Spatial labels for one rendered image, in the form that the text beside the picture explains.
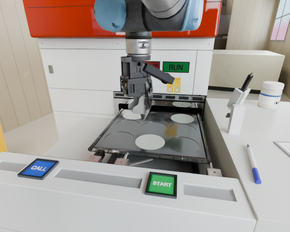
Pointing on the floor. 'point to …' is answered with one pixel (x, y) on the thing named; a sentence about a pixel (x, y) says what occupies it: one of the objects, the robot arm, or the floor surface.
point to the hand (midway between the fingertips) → (144, 116)
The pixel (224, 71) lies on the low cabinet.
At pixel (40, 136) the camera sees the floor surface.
